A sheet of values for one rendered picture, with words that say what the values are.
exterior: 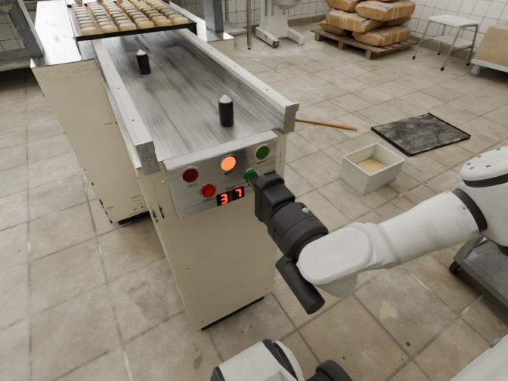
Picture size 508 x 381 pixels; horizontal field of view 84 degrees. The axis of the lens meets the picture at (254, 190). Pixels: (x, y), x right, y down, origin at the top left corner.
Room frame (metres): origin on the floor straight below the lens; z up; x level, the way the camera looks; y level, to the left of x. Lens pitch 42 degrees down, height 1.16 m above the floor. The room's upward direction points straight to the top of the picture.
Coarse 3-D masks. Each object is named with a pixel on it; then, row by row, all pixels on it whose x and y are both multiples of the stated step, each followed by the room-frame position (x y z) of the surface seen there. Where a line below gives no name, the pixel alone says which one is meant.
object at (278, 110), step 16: (176, 32) 1.17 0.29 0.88; (192, 48) 1.02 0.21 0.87; (208, 48) 0.91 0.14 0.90; (208, 64) 0.90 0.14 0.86; (224, 64) 0.79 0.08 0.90; (224, 80) 0.80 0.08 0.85; (240, 80) 0.70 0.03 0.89; (256, 80) 0.67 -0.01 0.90; (240, 96) 0.71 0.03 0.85; (256, 96) 0.63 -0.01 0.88; (272, 96) 0.58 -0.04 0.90; (272, 112) 0.57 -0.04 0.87; (288, 112) 0.52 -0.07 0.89; (288, 128) 0.53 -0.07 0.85
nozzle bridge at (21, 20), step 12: (12, 0) 1.03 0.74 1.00; (204, 0) 1.43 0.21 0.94; (216, 0) 1.35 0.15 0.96; (12, 12) 1.03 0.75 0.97; (24, 12) 1.07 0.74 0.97; (204, 12) 1.44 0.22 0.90; (216, 12) 1.35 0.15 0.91; (24, 24) 1.03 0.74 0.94; (216, 24) 1.35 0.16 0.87; (24, 36) 1.03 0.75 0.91; (36, 36) 1.08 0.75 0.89; (36, 48) 1.03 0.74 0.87
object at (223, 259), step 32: (128, 64) 0.96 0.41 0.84; (160, 64) 0.96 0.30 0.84; (192, 64) 0.96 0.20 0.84; (160, 96) 0.72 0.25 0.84; (192, 96) 0.72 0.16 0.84; (160, 128) 0.55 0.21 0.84; (192, 128) 0.55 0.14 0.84; (224, 128) 0.55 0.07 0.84; (256, 128) 0.55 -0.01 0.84; (160, 160) 0.43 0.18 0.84; (160, 192) 0.42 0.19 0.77; (160, 224) 0.42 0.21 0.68; (192, 224) 0.45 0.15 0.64; (224, 224) 0.49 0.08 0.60; (256, 224) 0.53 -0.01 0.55; (192, 256) 0.44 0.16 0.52; (224, 256) 0.48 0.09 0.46; (256, 256) 0.53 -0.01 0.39; (192, 288) 0.43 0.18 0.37; (224, 288) 0.47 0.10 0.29; (256, 288) 0.53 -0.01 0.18; (192, 320) 0.42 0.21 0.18
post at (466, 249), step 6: (480, 234) 0.68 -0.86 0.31; (468, 240) 0.70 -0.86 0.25; (474, 240) 0.69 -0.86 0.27; (480, 240) 0.69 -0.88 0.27; (462, 246) 0.70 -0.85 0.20; (468, 246) 0.69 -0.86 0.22; (462, 252) 0.69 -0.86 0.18; (468, 252) 0.68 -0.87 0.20; (456, 258) 0.70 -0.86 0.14; (462, 258) 0.68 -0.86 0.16
